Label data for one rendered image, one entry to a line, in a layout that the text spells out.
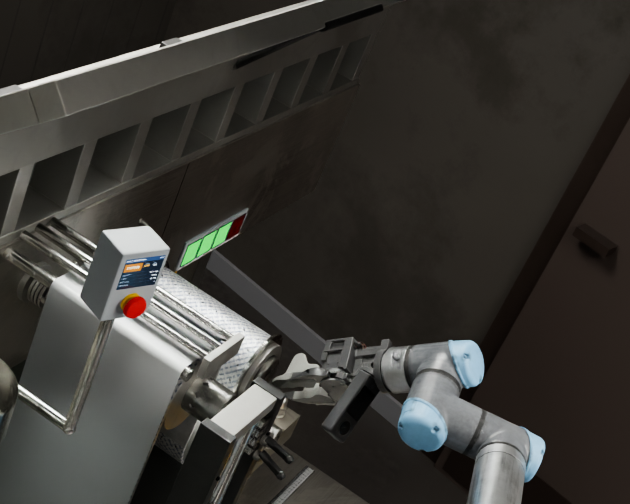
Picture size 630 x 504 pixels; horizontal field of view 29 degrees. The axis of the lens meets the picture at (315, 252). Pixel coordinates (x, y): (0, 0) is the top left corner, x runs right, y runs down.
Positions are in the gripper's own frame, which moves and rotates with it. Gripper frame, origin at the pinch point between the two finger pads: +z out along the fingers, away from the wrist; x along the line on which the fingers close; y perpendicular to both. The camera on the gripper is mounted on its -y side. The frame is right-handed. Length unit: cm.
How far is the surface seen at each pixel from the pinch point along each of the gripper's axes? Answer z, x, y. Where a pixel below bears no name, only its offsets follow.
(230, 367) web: 5.4, 8.9, -0.1
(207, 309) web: 9.7, 13.8, 9.0
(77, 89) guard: -48, 100, -34
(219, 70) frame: 4, 34, 45
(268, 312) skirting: 135, -157, 138
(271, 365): 1.0, 3.9, 3.0
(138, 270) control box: -23, 63, -23
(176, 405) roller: -0.4, 25.3, -17.1
